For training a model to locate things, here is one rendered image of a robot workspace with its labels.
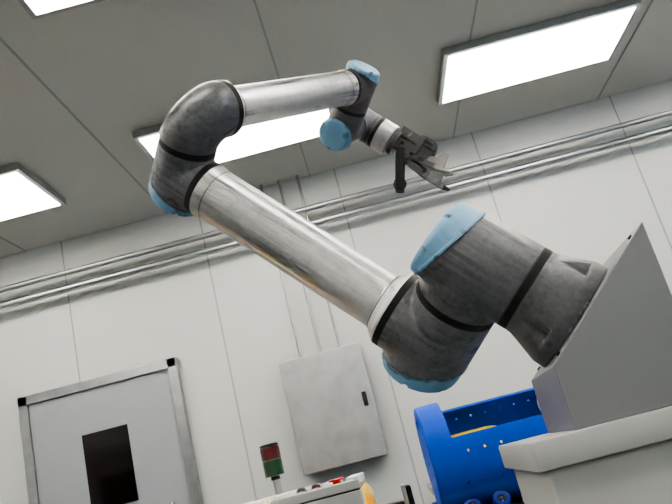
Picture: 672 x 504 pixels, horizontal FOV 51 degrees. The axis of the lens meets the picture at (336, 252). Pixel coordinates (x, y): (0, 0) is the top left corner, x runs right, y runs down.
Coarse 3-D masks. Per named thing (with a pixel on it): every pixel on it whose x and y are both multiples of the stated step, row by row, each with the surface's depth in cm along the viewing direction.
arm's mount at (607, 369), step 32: (640, 224) 103; (640, 256) 102; (608, 288) 102; (640, 288) 101; (608, 320) 100; (640, 320) 100; (576, 352) 100; (608, 352) 99; (640, 352) 99; (544, 384) 112; (576, 384) 99; (608, 384) 98; (640, 384) 98; (544, 416) 120; (576, 416) 98; (608, 416) 97
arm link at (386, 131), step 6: (384, 126) 192; (390, 126) 192; (396, 126) 193; (378, 132) 191; (384, 132) 191; (390, 132) 191; (396, 132) 193; (378, 138) 192; (384, 138) 191; (390, 138) 192; (372, 144) 194; (378, 144) 192; (384, 144) 192; (378, 150) 194; (384, 150) 194
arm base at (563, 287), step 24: (552, 264) 110; (576, 264) 110; (600, 264) 112; (528, 288) 109; (552, 288) 107; (576, 288) 106; (504, 312) 111; (528, 312) 109; (552, 312) 106; (576, 312) 105; (528, 336) 110; (552, 336) 106
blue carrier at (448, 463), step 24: (432, 408) 185; (456, 408) 198; (480, 408) 199; (504, 408) 200; (528, 408) 201; (432, 432) 177; (456, 432) 201; (480, 432) 176; (504, 432) 175; (528, 432) 175; (432, 456) 174; (456, 456) 174; (480, 456) 174; (432, 480) 187; (456, 480) 174; (480, 480) 174; (504, 480) 175
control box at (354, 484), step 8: (352, 480) 155; (320, 488) 156; (328, 488) 155; (336, 488) 155; (344, 488) 155; (352, 488) 154; (360, 488) 161; (288, 496) 159; (296, 496) 155; (304, 496) 155; (312, 496) 155; (320, 496) 154; (328, 496) 154; (336, 496) 154; (344, 496) 154; (352, 496) 154; (360, 496) 154
